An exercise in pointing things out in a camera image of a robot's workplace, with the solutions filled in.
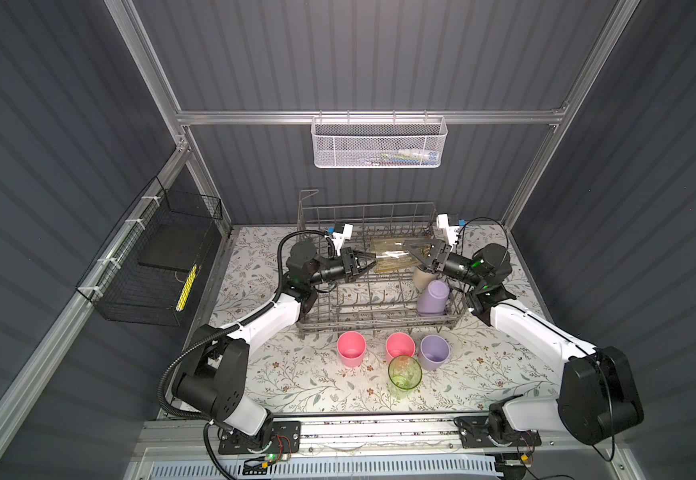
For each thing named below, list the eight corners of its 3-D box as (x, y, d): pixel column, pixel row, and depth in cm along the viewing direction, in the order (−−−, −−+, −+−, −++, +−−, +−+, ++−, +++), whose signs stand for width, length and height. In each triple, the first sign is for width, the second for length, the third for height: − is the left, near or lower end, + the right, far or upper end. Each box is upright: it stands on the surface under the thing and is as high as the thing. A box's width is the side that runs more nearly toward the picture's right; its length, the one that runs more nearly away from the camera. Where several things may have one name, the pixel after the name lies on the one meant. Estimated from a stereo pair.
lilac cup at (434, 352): (417, 375, 85) (424, 363, 77) (414, 349, 90) (419, 334, 82) (444, 375, 85) (453, 363, 77) (439, 349, 90) (447, 334, 82)
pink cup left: (338, 367, 86) (337, 355, 79) (339, 342, 91) (338, 328, 84) (365, 367, 86) (365, 355, 79) (364, 342, 91) (365, 328, 84)
